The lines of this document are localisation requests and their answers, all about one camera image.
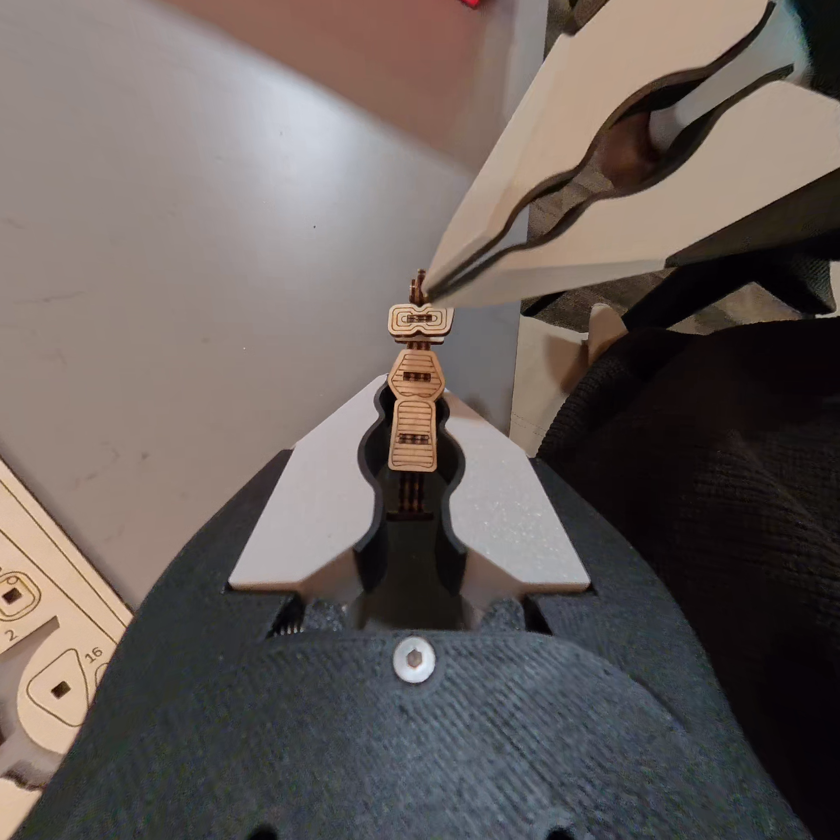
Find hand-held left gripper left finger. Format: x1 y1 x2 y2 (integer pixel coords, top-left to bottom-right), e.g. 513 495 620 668
228 373 395 621

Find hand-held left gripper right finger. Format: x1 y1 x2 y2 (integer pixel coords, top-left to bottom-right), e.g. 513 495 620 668
437 386 593 619

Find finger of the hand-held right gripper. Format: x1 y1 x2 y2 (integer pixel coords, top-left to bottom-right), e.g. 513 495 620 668
422 0 809 293
428 64 840 311

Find wooden puzzle model assembly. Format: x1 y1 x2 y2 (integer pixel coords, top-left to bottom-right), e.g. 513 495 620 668
386 304 458 522

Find grey desk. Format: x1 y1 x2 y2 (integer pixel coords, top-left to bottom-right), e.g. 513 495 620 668
0 0 530 614

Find black chair base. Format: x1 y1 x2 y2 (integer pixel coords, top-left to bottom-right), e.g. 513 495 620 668
521 252 820 330

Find person's beige trousers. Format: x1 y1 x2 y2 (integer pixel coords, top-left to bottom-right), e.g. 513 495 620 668
509 302 632 455

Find person's black sweater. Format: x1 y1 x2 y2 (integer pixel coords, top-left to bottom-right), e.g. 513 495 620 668
537 320 840 840

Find wooden puzzle parts sheet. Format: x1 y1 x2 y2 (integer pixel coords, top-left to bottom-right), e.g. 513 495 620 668
0 458 134 829

